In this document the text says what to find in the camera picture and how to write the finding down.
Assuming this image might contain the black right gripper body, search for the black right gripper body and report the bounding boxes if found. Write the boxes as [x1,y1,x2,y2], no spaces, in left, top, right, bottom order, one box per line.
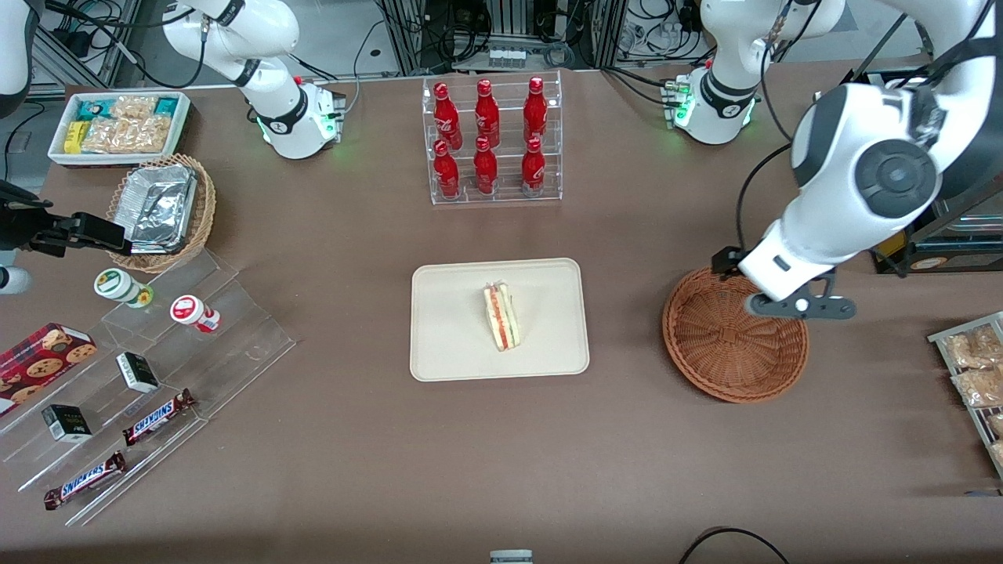
[0,180,79,258]

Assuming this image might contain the triangle sandwich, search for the triangle sandwich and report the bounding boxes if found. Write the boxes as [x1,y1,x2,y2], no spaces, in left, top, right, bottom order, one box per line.
[482,282,522,353]

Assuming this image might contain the brown round wicker basket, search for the brown round wicker basket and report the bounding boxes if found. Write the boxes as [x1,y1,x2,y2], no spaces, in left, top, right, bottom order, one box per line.
[662,265,809,404]

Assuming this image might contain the wicker basket with foil trays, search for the wicker basket with foil trays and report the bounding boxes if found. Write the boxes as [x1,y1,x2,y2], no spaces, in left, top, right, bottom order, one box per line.
[105,153,217,274]

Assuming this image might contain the cream plastic tray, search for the cream plastic tray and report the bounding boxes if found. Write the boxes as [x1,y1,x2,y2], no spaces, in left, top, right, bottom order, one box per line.
[410,258,590,383]

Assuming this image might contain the green lid yogurt cup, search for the green lid yogurt cup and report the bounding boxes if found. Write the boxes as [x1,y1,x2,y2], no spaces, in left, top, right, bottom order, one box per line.
[93,268,154,309]

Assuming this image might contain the stacked aluminium foil trays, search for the stacked aluminium foil trays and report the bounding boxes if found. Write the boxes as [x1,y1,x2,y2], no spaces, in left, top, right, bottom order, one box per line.
[116,164,198,256]

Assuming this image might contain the white rectangular snack bin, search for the white rectangular snack bin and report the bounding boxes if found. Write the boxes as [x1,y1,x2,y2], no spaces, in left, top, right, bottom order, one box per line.
[47,90,193,169]

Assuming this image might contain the large clear peanut bag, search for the large clear peanut bag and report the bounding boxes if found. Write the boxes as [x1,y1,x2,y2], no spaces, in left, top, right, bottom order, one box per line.
[81,116,172,154]

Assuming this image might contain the red lid yogurt cup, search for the red lid yogurt cup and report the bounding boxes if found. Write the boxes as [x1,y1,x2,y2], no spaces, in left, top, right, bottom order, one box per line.
[169,295,222,334]

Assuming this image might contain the small clear peanut bag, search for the small clear peanut bag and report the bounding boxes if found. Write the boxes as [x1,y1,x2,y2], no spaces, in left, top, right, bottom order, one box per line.
[112,95,159,120]

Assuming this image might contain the red cookie box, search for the red cookie box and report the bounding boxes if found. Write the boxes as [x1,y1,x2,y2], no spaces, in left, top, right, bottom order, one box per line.
[0,322,99,418]

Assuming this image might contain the small black carton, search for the small black carton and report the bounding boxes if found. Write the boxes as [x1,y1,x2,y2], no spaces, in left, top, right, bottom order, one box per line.
[41,403,93,444]
[115,352,161,394]

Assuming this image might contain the clear acrylic tiered stand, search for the clear acrylic tiered stand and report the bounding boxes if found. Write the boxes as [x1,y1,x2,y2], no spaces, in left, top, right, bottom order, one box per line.
[0,247,297,527]

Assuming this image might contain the snickers chocolate bar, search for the snickers chocolate bar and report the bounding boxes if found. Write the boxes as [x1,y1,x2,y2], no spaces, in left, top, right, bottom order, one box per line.
[43,450,127,512]
[121,388,197,447]

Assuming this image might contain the red cola bottle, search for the red cola bottle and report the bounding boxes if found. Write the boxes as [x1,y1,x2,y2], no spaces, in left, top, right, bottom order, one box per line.
[473,136,499,196]
[521,137,546,197]
[474,78,501,148]
[433,140,461,200]
[433,81,463,151]
[523,76,549,144]

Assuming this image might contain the clear acrylic bottle rack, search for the clear acrylic bottle rack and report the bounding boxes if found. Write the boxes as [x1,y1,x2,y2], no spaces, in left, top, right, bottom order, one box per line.
[422,70,563,206]

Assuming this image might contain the metal equipment rack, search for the metal equipment rack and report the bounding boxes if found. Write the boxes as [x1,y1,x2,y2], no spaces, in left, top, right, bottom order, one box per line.
[375,0,628,75]

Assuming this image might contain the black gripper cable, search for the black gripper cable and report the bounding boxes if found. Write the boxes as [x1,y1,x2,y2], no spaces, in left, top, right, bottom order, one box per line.
[734,141,796,255]

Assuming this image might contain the grey left arm wrist camera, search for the grey left arm wrist camera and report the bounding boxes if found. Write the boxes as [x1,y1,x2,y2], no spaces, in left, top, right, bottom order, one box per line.
[744,270,856,320]

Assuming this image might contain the grey wire display rack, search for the grey wire display rack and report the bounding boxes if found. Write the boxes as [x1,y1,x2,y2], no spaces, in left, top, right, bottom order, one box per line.
[928,311,1003,480]

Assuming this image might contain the black looped floor cable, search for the black looped floor cable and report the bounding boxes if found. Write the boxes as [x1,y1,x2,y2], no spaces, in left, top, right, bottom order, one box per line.
[677,526,792,564]

